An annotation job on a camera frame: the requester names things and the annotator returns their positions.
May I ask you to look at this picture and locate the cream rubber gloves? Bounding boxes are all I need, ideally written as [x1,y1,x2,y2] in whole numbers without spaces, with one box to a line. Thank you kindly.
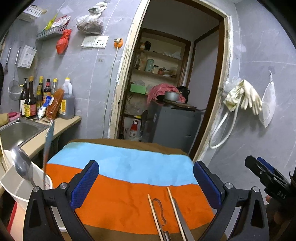
[223,79,263,115]

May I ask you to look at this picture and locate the wooden door frame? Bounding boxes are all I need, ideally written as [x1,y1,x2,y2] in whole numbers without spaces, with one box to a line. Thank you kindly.
[107,0,233,163]

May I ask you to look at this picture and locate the dark pump bottle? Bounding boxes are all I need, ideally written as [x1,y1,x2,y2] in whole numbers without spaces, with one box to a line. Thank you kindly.
[20,77,29,117]

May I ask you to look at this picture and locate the soy sauce bottle yellow label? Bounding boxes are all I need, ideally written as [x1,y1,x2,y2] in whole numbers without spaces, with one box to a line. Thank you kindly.
[24,76,37,120]

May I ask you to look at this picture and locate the green box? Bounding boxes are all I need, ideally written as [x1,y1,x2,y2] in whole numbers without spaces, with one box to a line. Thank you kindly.
[129,84,147,94]

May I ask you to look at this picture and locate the clear bag of dried goods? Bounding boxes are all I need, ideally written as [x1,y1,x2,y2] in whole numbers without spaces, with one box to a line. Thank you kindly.
[76,2,108,35]

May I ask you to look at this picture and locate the white wall socket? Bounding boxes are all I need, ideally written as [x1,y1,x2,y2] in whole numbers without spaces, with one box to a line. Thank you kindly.
[93,35,109,49]

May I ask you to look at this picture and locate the dark metal fork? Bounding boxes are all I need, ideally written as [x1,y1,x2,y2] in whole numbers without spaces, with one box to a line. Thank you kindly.
[152,198,172,241]

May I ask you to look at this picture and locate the pile of seasoning packets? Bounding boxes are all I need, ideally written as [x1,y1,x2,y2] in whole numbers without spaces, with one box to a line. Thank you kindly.
[43,14,71,32]

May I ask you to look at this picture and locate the white and blue packet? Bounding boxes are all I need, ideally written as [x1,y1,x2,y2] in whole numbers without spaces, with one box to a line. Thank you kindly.
[37,96,55,119]

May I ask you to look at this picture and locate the hanging metal strainer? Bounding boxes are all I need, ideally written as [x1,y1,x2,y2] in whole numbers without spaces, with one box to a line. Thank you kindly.
[9,47,23,101]

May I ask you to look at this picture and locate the dark bottle red cap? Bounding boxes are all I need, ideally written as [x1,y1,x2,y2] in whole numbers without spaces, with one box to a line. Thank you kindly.
[43,78,52,98]

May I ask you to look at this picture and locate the white hanging box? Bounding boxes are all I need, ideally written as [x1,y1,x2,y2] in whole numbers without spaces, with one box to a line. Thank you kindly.
[17,45,37,69]

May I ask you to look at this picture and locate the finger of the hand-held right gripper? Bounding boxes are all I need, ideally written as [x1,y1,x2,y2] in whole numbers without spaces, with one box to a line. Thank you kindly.
[257,157,287,183]
[245,156,278,186]

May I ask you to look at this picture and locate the metal spoon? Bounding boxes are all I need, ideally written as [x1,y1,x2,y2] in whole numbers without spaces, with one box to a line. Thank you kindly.
[11,146,38,189]

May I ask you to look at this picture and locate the white plastic wall basket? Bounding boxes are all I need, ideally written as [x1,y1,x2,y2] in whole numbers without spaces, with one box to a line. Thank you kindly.
[17,5,42,22]

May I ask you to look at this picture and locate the grey cabinet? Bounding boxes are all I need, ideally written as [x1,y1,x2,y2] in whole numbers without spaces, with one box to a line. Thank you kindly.
[142,101,205,152]

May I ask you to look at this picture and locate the white hose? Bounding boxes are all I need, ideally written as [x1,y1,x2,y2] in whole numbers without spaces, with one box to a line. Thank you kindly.
[209,105,240,149]

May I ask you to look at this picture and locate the white hanging mesh bag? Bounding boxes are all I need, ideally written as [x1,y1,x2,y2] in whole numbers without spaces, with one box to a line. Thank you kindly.
[258,72,276,128]

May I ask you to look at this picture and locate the person's right hand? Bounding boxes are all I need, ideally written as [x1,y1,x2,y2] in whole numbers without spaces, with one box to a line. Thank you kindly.
[265,195,284,224]

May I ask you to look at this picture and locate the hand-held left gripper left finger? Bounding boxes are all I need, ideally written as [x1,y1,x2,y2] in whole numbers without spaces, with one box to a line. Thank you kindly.
[23,159,100,241]

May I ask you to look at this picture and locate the stainless steel sink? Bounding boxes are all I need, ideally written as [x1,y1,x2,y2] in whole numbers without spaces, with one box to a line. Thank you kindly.
[0,120,49,149]

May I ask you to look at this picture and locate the pink cloth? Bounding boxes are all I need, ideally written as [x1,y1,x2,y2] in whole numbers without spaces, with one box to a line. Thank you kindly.
[147,84,188,105]

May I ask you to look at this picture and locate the grey wall shelf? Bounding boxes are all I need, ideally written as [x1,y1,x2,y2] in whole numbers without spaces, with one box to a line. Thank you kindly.
[36,26,67,41]

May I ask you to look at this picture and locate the hanging metal utensil handle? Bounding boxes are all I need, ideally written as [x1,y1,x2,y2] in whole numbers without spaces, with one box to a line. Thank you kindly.
[3,47,12,76]

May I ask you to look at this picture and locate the white wall switch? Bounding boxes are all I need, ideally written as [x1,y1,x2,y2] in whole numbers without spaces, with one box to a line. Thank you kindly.
[81,35,96,48]

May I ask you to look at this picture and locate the black bag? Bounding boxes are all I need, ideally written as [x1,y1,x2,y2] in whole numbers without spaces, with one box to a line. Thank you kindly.
[177,86,191,103]

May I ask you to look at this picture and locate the large oil jug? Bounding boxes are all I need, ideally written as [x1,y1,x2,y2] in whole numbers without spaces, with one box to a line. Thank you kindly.
[58,77,75,120]

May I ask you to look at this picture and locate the slim dark sauce bottle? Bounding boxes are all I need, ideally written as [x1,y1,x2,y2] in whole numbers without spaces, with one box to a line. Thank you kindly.
[37,76,45,112]

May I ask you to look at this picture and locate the orange spice packet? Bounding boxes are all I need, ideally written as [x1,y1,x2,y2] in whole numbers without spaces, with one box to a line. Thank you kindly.
[46,88,65,117]

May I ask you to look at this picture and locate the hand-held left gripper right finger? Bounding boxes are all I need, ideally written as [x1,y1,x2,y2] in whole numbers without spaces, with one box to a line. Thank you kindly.
[193,161,270,241]

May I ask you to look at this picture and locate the red plastic bag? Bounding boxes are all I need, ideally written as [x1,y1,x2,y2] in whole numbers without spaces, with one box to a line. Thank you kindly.
[56,29,72,55]

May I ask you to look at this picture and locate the white plastic utensil basket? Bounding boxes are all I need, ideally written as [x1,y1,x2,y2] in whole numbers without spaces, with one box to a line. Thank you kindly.
[0,149,68,233]

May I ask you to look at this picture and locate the small metal pot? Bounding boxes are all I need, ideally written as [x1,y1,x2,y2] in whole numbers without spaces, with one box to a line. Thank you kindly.
[164,91,180,102]

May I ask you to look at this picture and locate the white power cable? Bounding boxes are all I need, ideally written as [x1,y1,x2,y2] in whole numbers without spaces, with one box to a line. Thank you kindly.
[103,47,120,139]

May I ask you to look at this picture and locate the wooden shelf unit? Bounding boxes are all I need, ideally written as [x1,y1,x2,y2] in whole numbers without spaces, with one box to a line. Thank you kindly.
[118,28,191,142]

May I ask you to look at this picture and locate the colourful striped cloth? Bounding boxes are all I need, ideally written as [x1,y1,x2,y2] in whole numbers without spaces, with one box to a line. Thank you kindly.
[7,138,228,241]

